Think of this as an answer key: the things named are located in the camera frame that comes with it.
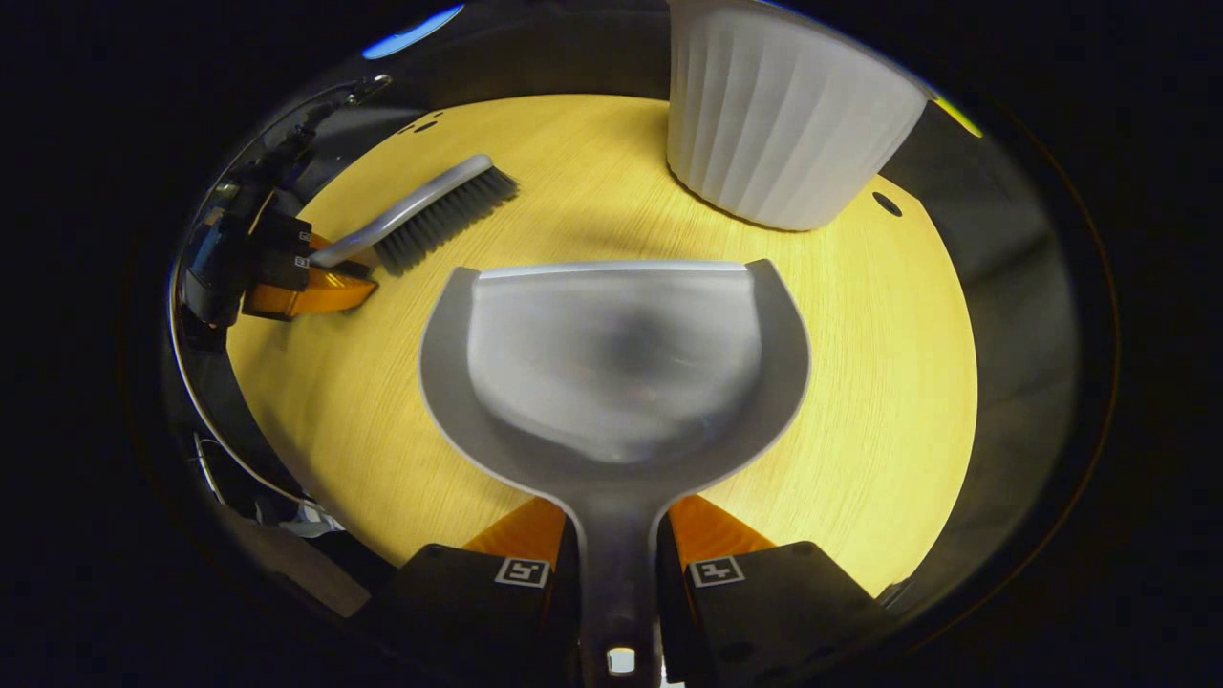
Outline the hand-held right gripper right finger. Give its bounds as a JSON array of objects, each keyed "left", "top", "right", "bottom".
[{"left": 657, "top": 494, "right": 895, "bottom": 685}]

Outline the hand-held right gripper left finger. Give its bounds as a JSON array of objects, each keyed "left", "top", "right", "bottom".
[{"left": 392, "top": 497, "right": 581, "bottom": 685}]

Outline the small grey broom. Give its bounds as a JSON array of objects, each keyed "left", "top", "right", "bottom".
[{"left": 308, "top": 154, "right": 521, "bottom": 279}]

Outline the grey plastic dustpan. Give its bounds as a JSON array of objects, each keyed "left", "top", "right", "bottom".
[{"left": 418, "top": 258, "right": 813, "bottom": 688}]

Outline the white ribbed garbage bin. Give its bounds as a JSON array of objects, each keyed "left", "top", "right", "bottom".
[{"left": 666, "top": 0, "right": 933, "bottom": 233}]

